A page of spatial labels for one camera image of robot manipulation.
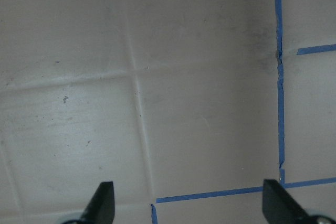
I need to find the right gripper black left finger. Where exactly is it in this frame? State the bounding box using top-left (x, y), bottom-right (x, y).
top-left (64, 182), bottom-right (115, 224)

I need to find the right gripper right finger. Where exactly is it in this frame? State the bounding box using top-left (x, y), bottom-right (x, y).
top-left (262, 179), bottom-right (335, 224)

